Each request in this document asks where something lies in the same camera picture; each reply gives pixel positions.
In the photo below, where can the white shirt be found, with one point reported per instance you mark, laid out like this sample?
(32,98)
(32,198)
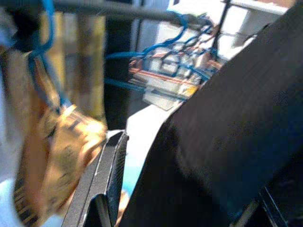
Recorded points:
(4,118)

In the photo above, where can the black garment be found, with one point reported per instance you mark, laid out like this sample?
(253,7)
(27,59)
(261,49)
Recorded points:
(225,118)

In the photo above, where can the tan underwear printed band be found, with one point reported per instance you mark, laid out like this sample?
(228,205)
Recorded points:
(59,153)

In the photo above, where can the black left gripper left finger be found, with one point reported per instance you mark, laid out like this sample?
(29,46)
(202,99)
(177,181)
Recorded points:
(99,177)

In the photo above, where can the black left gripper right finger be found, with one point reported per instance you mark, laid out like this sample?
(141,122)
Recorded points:
(265,212)

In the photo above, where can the olive yellow garment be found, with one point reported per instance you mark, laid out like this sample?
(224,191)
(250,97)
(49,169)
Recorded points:
(90,59)

